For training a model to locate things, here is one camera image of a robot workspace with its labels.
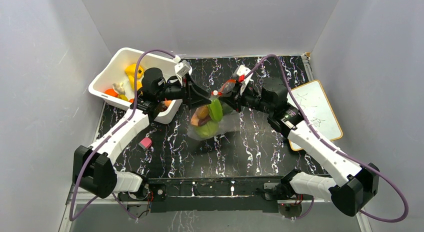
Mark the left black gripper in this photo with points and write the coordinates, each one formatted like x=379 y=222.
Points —
x=194 y=96

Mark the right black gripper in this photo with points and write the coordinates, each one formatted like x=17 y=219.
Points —
x=237 y=97

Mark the brown toy kiwi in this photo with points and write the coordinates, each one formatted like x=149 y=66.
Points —
x=202 y=112

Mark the green toy starfruit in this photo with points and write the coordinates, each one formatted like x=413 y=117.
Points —
x=215 y=110

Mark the clear orange-zip bag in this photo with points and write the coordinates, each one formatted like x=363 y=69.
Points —
x=230 y=120

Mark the green toy cabbage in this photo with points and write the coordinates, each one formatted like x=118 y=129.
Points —
x=208 y=130

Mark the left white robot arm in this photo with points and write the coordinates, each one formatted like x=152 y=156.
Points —
x=93 y=165

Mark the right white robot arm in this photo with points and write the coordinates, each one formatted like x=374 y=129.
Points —
x=350 y=185

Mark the orange toy peach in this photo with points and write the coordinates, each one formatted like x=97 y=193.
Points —
x=167 y=103

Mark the black marble table mat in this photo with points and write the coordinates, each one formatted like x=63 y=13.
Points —
x=255 y=150

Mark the pink eraser block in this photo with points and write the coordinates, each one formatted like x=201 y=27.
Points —
x=145 y=143

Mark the yellow toy bananas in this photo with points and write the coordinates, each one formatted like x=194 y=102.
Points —
x=130 y=84

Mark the white toy mushroom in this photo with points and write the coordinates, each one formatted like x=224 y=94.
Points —
x=119 y=88

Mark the orange toy carrot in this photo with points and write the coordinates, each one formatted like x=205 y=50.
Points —
x=111 y=92

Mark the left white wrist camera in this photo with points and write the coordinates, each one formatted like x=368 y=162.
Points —
x=182 y=68

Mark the small whiteboard wooden frame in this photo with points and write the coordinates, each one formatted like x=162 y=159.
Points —
x=313 y=101

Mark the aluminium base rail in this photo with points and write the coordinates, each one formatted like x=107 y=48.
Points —
x=214 y=205

